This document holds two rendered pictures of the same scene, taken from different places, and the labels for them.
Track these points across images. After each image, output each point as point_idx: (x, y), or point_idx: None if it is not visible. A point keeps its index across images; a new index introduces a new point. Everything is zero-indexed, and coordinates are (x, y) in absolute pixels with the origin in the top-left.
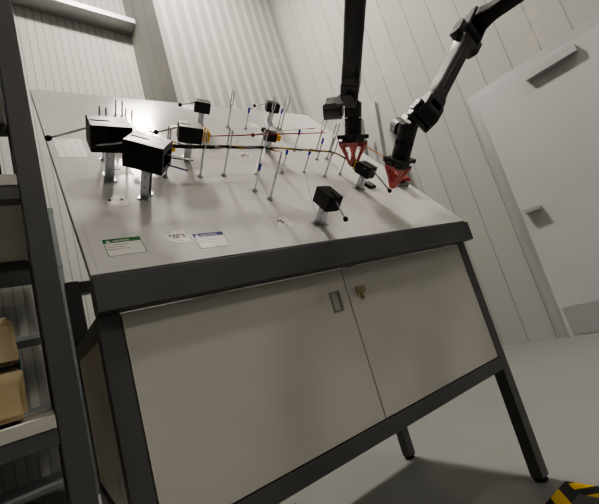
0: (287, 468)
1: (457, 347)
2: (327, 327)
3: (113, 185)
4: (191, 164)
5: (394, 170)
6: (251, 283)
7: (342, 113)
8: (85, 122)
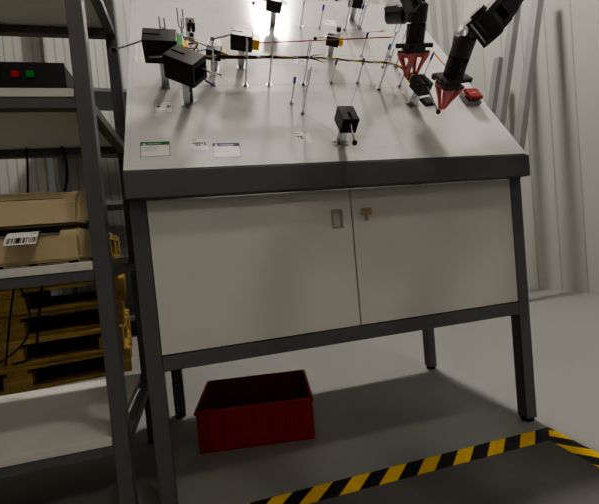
0: (259, 337)
1: (466, 282)
2: (321, 239)
3: (166, 92)
4: (243, 71)
5: (443, 90)
6: (251, 192)
7: (405, 17)
8: (166, 25)
